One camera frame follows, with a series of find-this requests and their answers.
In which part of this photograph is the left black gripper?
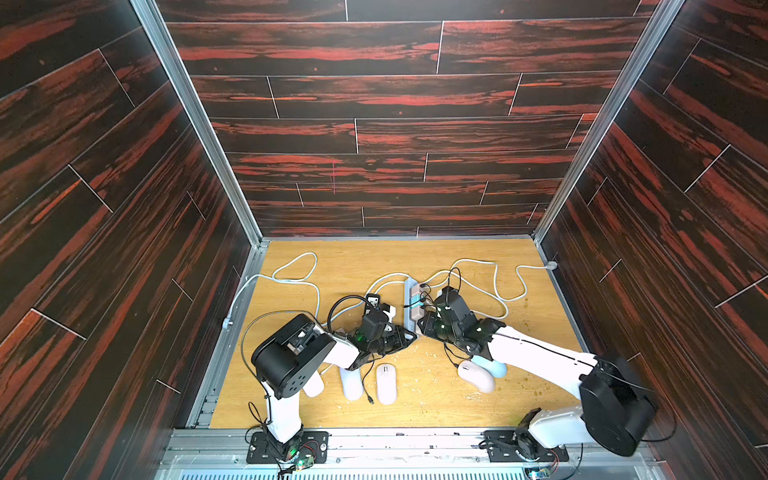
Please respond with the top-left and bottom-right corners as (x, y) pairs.
(365, 325), (417, 355)

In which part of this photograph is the white power strip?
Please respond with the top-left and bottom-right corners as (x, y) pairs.
(403, 277), (425, 333)

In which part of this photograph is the black mouse cable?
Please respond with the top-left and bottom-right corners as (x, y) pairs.
(359, 353), (378, 404)

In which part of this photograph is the white wireless mouse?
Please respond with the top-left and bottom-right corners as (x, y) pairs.
(303, 372), (325, 398)

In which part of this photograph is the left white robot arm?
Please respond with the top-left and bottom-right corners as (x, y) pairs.
(250, 307), (417, 447)

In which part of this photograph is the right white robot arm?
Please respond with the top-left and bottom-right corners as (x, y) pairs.
(416, 287), (658, 461)

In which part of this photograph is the light blue mouse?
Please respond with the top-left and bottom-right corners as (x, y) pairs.
(471, 355), (508, 379)

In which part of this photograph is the black power strip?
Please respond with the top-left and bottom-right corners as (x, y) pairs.
(366, 293), (381, 309)

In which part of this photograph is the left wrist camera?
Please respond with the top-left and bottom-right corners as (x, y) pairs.
(357, 303), (396, 341)

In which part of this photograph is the white cable right side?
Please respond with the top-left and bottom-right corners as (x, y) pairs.
(371, 259), (558, 322)

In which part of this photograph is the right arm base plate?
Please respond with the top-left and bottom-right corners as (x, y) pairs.
(478, 409), (569, 463)

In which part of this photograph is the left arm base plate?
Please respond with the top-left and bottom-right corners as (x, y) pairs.
(246, 430), (329, 470)

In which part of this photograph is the aluminium frame right post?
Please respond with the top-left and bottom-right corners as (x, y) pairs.
(532, 0), (685, 415)

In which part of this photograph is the aluminium frame post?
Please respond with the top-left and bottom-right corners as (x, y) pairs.
(532, 0), (685, 415)
(130, 0), (269, 429)

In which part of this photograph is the aluminium frame left post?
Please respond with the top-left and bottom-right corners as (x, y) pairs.
(130, 0), (269, 429)

